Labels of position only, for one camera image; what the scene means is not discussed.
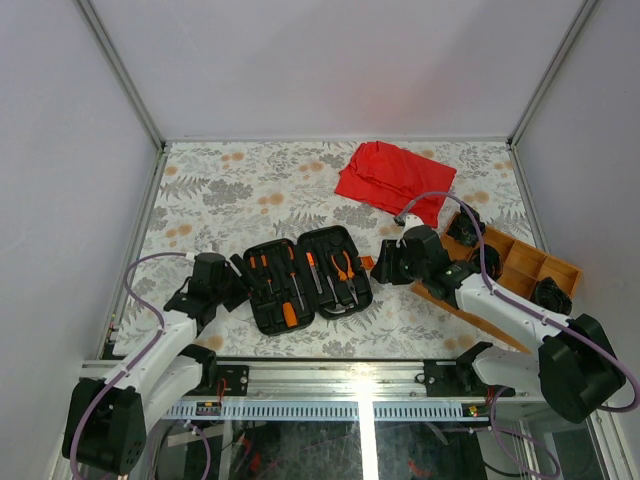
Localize aluminium front rail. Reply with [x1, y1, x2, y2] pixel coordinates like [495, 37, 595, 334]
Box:
[144, 358, 494, 425]

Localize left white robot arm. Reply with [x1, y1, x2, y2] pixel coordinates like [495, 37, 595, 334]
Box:
[62, 252, 252, 479]

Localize orange handled utility knife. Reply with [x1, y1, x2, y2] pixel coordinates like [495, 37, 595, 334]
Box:
[306, 251, 323, 295]

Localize orange black pliers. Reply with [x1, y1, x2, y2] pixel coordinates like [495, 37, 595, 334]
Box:
[331, 250, 359, 305]

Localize red folded cloth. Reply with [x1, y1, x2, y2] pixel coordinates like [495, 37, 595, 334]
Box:
[335, 141, 457, 215]

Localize black plastic tool case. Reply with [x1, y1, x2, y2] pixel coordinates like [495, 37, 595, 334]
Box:
[242, 225, 373, 336]

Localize small orange black screwdriver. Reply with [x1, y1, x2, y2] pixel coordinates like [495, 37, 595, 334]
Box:
[260, 254, 273, 295]

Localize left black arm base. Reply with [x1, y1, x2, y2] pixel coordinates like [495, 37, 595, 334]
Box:
[180, 344, 250, 397]

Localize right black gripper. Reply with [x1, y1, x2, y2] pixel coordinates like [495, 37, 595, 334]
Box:
[369, 240, 428, 286]

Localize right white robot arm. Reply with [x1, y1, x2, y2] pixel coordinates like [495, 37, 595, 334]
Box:
[371, 225, 627, 423]

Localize wooden compartment tray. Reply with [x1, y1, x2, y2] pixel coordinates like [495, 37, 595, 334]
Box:
[411, 226, 582, 353]

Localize black handled hammer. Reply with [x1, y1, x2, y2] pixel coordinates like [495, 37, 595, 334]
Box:
[320, 275, 354, 320]

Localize black tape roll right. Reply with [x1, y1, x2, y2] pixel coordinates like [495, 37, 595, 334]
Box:
[530, 277, 573, 316]

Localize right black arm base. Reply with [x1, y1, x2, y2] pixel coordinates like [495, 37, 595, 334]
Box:
[423, 341, 501, 398]

